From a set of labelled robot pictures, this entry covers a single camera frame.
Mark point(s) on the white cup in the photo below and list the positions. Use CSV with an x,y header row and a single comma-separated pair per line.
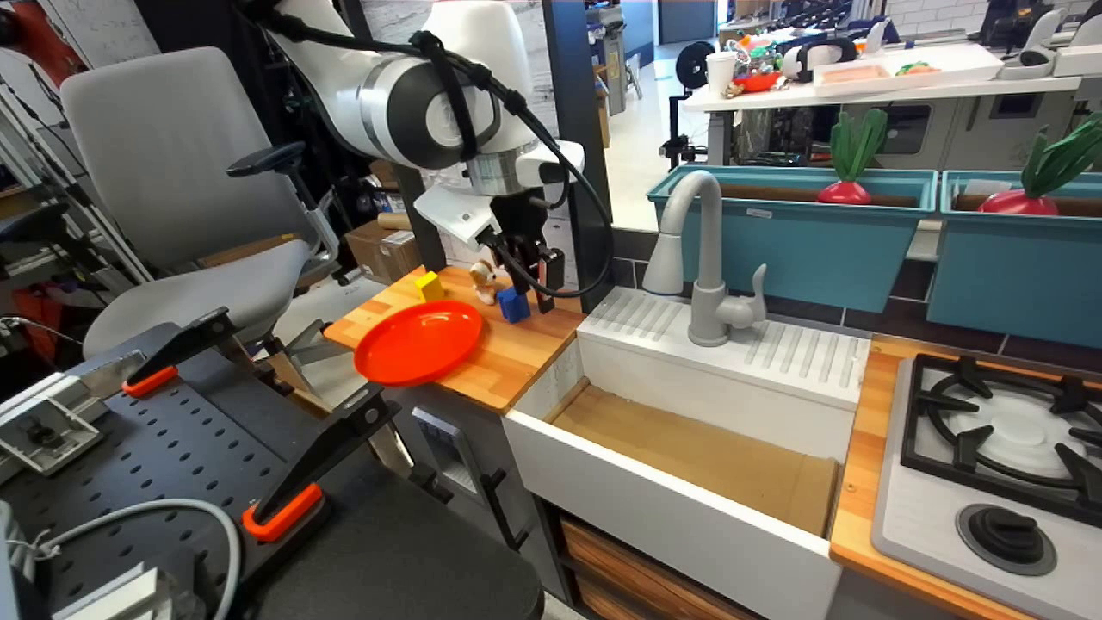
x,y
721,73

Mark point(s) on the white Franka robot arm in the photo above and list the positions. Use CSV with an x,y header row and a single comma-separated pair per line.
x,y
400,108

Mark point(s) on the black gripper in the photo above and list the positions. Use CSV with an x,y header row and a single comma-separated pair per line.
x,y
524,224

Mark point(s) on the red bowl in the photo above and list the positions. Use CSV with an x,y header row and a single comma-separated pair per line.
x,y
758,83

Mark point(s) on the black perforated board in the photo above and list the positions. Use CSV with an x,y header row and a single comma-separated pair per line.
x,y
151,458

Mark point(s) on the toy radish green leaves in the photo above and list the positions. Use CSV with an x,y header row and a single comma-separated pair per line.
x,y
1062,160
855,142

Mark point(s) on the gray toy faucet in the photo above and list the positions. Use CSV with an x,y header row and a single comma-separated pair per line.
x,y
712,263

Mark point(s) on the yellow toy block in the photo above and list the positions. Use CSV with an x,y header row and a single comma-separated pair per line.
x,y
428,286

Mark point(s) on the small cardboard box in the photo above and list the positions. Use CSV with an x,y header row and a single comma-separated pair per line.
x,y
379,247

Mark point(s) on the blue toy block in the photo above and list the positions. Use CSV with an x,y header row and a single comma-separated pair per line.
x,y
510,307

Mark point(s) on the white background desk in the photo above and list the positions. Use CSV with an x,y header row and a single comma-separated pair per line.
x,y
897,90

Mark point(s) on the white toy sink basin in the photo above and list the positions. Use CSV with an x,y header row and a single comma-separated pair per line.
x,y
665,503

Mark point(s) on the gray padded office chair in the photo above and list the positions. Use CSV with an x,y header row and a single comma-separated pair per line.
x,y
159,150

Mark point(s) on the gray toy kitchen cabinet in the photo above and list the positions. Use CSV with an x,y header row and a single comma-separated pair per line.
x,y
460,478

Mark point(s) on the teal planter box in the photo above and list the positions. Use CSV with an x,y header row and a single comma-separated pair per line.
x,y
1010,277
805,252

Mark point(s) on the black vertical post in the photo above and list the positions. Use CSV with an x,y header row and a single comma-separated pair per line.
x,y
574,70

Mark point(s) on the small beige toy figure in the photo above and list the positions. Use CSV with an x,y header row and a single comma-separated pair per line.
x,y
482,277

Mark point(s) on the gray toy stove top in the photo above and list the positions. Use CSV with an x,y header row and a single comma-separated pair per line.
x,y
932,540

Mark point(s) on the silver metal mounting plate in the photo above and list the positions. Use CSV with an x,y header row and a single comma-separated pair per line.
x,y
45,435

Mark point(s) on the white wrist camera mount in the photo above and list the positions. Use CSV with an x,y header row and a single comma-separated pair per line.
x,y
452,212

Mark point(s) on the orange round plate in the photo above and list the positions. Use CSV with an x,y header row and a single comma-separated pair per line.
x,y
417,346

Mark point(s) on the wooden drawer fronts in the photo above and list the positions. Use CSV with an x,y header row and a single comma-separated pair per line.
x,y
622,572

